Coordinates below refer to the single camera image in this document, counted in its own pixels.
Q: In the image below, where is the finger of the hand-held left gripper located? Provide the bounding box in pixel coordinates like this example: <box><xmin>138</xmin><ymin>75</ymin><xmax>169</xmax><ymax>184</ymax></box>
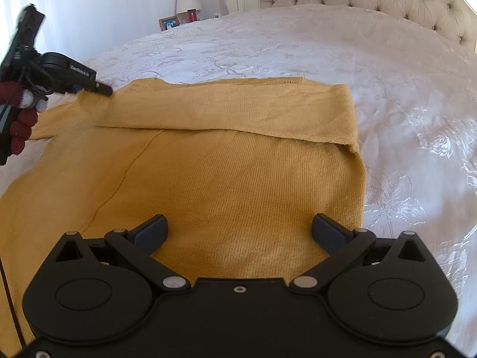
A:
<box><xmin>79</xmin><ymin>79</ymin><xmax>113</xmax><ymax>97</ymax></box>

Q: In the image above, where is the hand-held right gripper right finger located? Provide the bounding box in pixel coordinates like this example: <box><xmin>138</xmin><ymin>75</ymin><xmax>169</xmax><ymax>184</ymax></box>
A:
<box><xmin>290</xmin><ymin>213</ymin><xmax>425</xmax><ymax>292</ymax></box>

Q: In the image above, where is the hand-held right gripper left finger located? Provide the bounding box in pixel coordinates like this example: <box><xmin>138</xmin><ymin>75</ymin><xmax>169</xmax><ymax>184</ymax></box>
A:
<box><xmin>55</xmin><ymin>214</ymin><xmax>187</xmax><ymax>293</ymax></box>

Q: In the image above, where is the yellow knit sweater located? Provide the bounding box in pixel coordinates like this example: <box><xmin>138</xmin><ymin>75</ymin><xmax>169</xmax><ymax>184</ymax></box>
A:
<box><xmin>0</xmin><ymin>76</ymin><xmax>368</xmax><ymax>348</ymax></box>

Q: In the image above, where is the person's left hand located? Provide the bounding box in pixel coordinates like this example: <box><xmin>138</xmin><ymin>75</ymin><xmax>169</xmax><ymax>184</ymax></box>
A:
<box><xmin>0</xmin><ymin>81</ymin><xmax>48</xmax><ymax>156</ymax></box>

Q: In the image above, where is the white floral bedspread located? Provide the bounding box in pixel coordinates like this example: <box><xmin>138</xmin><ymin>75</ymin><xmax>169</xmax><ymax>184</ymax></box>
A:
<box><xmin>0</xmin><ymin>5</ymin><xmax>477</xmax><ymax>351</ymax></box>

